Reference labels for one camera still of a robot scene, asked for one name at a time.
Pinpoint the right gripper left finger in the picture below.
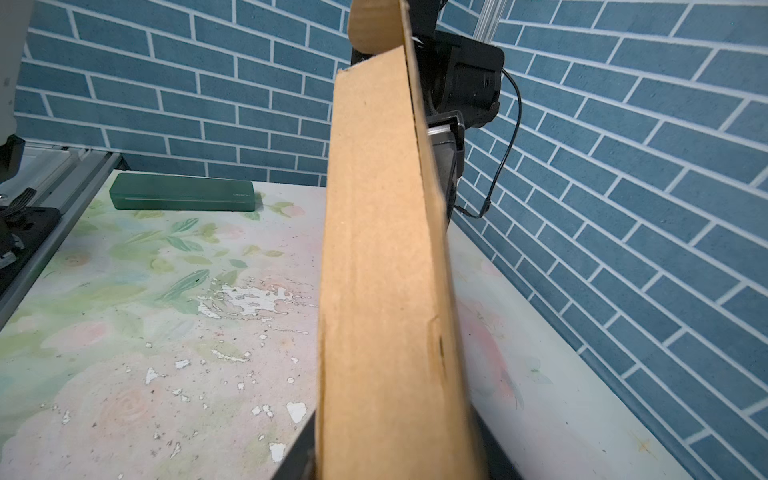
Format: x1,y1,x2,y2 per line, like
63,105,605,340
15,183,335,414
272,413,316,480

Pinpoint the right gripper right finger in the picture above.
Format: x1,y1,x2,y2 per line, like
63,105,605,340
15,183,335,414
472,406,522,480

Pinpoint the brown cardboard paper box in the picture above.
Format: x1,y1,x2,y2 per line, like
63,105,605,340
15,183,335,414
315,1,488,479

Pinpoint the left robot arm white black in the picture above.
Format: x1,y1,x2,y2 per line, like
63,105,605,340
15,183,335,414
347,1,507,219

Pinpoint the green rectangular board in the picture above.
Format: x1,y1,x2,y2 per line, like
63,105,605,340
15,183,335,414
109,172,262,212

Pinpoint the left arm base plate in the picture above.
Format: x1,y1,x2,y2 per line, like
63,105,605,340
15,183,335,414
1,188,61,295

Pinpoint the aluminium front rail frame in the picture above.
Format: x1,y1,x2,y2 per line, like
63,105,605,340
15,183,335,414
1,144,122,325

